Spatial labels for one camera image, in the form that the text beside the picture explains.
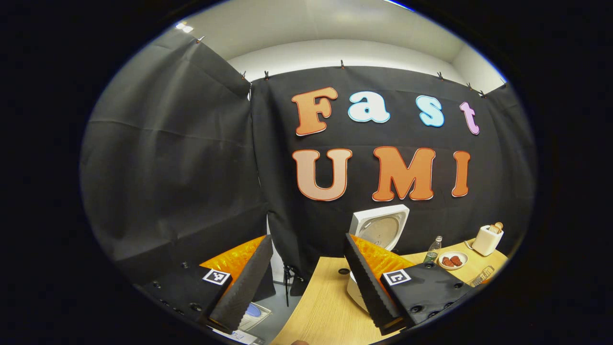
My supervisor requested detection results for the black backdrop cloth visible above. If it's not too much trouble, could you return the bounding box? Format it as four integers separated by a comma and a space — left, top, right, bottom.
80, 29, 536, 298

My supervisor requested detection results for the black stand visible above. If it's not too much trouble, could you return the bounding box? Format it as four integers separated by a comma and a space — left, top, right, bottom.
282, 263, 308, 307

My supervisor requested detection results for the white toaster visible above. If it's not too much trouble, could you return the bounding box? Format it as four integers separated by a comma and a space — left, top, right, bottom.
471, 225, 504, 257

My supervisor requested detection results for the clear plastic water bottle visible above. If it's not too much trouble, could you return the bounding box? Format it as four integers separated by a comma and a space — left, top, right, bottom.
423, 236, 443, 265

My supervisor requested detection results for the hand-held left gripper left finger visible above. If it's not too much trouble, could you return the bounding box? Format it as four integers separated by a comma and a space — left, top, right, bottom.
139, 234, 274, 335

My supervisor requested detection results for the white round plate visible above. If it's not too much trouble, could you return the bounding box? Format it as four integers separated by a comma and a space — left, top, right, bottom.
438, 251, 469, 271

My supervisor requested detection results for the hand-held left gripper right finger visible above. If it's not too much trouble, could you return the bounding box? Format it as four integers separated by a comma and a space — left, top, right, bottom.
342, 233, 479, 336

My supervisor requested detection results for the white rice cooker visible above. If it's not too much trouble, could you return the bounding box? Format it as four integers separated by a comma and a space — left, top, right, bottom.
347, 205, 410, 313

